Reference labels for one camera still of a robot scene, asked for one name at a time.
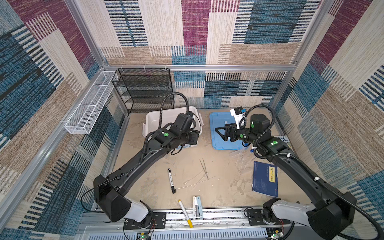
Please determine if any colourful treehouse book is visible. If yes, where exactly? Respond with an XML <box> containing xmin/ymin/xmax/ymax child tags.
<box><xmin>277</xmin><ymin>136</ymin><xmax>292</xmax><ymax>149</ymax></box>

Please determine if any dark blue book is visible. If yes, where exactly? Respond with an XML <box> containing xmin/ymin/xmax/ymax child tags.
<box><xmin>252</xmin><ymin>161</ymin><xmax>279</xmax><ymax>198</ymax></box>

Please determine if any black marker pen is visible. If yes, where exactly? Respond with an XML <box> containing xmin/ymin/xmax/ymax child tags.
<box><xmin>168</xmin><ymin>169</ymin><xmax>176</xmax><ymax>194</ymax></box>

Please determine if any blue plastic bin lid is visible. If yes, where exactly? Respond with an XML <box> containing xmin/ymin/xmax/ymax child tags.
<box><xmin>209</xmin><ymin>111</ymin><xmax>250</xmax><ymax>151</ymax></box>

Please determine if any metal clamp bracket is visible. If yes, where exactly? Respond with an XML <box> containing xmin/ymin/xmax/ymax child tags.
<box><xmin>193</xmin><ymin>196</ymin><xmax>204</xmax><ymax>220</ymax></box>

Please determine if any clear glass stirring rod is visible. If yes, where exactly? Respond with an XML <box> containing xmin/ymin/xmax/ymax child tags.
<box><xmin>176</xmin><ymin>175</ymin><xmax>217</xmax><ymax>190</ymax></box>

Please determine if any clear test tube rack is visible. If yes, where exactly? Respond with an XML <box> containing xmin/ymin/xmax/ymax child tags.
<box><xmin>230</xmin><ymin>149</ymin><xmax>255</xmax><ymax>170</ymax></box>

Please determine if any black wire mesh shelf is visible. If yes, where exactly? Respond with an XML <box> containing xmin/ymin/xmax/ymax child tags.
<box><xmin>112</xmin><ymin>68</ymin><xmax>173</xmax><ymax>113</ymax></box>

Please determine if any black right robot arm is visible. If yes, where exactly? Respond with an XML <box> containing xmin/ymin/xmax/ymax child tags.
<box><xmin>215</xmin><ymin>113</ymin><xmax>359</xmax><ymax>240</ymax></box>

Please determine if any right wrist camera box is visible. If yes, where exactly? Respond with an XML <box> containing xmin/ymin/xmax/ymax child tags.
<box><xmin>230</xmin><ymin>107</ymin><xmax>246</xmax><ymax>129</ymax></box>

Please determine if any black corrugated right cable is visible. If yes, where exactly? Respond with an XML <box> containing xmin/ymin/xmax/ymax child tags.
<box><xmin>238</xmin><ymin>104</ymin><xmax>384</xmax><ymax>240</ymax></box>

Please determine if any white plastic storage bin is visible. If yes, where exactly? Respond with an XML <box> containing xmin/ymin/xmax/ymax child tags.
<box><xmin>143</xmin><ymin>107</ymin><xmax>204</xmax><ymax>151</ymax></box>

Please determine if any white wire mesh basket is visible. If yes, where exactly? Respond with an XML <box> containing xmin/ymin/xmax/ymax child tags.
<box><xmin>65</xmin><ymin>71</ymin><xmax>115</xmax><ymax>135</ymax></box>

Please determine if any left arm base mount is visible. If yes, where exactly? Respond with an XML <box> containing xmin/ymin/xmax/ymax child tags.
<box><xmin>123</xmin><ymin>201</ymin><xmax>167</xmax><ymax>230</ymax></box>

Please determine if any black corrugated left cable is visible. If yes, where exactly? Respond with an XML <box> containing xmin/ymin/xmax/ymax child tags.
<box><xmin>158</xmin><ymin>91</ymin><xmax>190</xmax><ymax>130</ymax></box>

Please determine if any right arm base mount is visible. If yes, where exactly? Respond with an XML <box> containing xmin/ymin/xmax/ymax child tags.
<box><xmin>244</xmin><ymin>198</ymin><xmax>291</xmax><ymax>226</ymax></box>

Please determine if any white yellow marker pen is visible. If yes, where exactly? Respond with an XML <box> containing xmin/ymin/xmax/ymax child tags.
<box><xmin>178</xmin><ymin>200</ymin><xmax>194</xmax><ymax>228</ymax></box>

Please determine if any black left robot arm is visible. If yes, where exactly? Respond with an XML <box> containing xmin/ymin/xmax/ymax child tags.
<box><xmin>94</xmin><ymin>112</ymin><xmax>199</xmax><ymax>225</ymax></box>

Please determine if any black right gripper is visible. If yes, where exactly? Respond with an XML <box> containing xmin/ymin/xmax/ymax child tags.
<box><xmin>215</xmin><ymin>121</ymin><xmax>260</xmax><ymax>145</ymax></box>

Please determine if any black corrugated cable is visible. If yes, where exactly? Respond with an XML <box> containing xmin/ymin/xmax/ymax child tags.
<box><xmin>238</xmin><ymin>104</ymin><xmax>384</xmax><ymax>240</ymax></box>
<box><xmin>158</xmin><ymin>91</ymin><xmax>190</xmax><ymax>130</ymax></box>

